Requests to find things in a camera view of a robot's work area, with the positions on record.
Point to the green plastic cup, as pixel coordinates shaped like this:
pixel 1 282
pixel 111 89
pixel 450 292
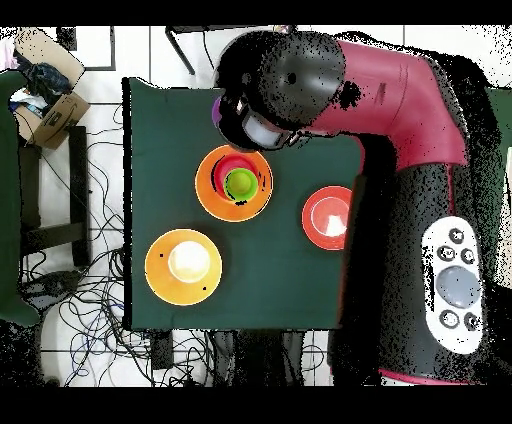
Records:
pixel 241 184

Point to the large orange bowl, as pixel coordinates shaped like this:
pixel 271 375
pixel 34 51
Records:
pixel 160 276
pixel 206 200

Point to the small red bowl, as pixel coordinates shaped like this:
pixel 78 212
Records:
pixel 232 162

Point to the purple plastic cup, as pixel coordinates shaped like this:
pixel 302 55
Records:
pixel 216 112

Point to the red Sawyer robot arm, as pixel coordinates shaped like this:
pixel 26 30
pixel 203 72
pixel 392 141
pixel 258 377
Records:
pixel 400 104

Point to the wide red bowl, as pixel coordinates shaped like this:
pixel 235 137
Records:
pixel 324 218

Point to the dark green tablecloth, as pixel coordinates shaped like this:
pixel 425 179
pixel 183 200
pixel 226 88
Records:
pixel 168 128

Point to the black metal stand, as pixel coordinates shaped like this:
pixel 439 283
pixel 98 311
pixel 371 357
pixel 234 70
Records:
pixel 180 48

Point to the dark blue bag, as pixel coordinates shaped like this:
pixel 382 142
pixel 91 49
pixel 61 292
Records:
pixel 50 82

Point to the green covered table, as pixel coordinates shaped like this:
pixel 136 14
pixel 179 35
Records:
pixel 8 200
pixel 504 116

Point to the flat cardboard sheet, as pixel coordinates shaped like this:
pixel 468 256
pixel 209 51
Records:
pixel 52 54

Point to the black bench frame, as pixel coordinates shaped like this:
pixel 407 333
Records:
pixel 78 180

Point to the black metal frame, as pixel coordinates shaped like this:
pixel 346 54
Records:
pixel 67 39

